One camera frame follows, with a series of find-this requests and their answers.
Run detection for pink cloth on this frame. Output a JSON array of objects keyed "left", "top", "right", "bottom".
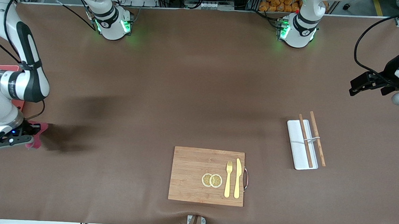
[{"left": 25, "top": 121, "right": 49, "bottom": 151}]

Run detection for brown wooden chopstick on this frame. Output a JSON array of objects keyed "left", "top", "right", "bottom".
[
  {"left": 307, "top": 111, "right": 329, "bottom": 167},
  {"left": 296, "top": 114, "right": 316, "bottom": 168}
]

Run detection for white rectangular tray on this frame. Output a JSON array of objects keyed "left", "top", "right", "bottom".
[{"left": 284, "top": 118, "right": 321, "bottom": 171}]

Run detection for orange snack bags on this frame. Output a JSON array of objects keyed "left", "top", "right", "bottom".
[{"left": 258, "top": 0, "right": 330, "bottom": 15}]

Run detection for yellow wooden knife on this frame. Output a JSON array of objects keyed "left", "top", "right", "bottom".
[{"left": 233, "top": 158, "right": 243, "bottom": 199}]

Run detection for yellow wooden fork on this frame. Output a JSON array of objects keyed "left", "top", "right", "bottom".
[{"left": 224, "top": 161, "right": 234, "bottom": 198}]

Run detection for bamboo cutting board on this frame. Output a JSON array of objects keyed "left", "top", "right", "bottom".
[{"left": 167, "top": 146, "right": 251, "bottom": 208}]

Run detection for lemon slice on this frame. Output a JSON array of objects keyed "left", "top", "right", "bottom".
[
  {"left": 209, "top": 173, "right": 223, "bottom": 189},
  {"left": 201, "top": 173, "right": 214, "bottom": 188}
]

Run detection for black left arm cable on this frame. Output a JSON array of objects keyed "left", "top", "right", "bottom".
[{"left": 352, "top": 5, "right": 399, "bottom": 89}]

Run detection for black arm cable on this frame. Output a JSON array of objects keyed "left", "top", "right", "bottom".
[
  {"left": 0, "top": 0, "right": 98, "bottom": 124},
  {"left": 352, "top": 5, "right": 399, "bottom": 89}
]

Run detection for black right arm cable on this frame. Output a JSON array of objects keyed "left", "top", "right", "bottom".
[{"left": 0, "top": 0, "right": 98, "bottom": 124}]

